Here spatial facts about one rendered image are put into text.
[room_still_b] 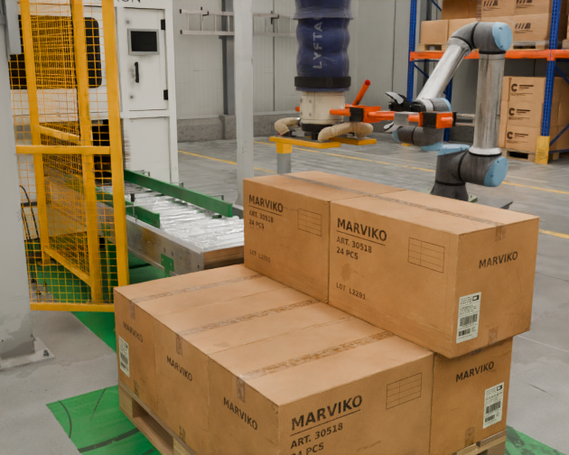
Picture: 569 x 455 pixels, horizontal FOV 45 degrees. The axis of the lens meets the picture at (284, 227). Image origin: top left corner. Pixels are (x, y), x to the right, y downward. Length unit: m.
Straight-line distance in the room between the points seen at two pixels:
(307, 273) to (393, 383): 0.71
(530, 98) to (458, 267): 8.83
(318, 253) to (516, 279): 0.73
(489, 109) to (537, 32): 7.53
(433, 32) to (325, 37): 9.38
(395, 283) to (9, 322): 2.03
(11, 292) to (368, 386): 2.04
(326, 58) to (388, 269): 0.88
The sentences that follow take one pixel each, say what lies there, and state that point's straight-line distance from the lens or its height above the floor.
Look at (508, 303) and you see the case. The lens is 2.37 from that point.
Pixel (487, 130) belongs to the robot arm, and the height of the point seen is 1.13.
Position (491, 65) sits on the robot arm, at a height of 1.42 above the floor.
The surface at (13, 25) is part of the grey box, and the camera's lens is 3.40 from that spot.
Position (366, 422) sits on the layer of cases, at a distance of 2.14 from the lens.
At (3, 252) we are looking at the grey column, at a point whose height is 0.56.
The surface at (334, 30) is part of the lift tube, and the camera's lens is 2.73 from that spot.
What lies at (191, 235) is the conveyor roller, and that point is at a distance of 3.71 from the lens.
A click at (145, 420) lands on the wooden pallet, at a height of 0.02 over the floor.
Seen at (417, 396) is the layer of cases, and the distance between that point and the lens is 2.26.
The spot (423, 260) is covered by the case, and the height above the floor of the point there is 0.83.
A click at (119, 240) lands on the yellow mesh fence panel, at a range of 3.76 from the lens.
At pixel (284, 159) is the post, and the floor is 0.90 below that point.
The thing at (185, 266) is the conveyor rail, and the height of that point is 0.49.
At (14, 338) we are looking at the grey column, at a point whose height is 0.12.
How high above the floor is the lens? 1.44
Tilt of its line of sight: 14 degrees down
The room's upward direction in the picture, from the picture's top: straight up
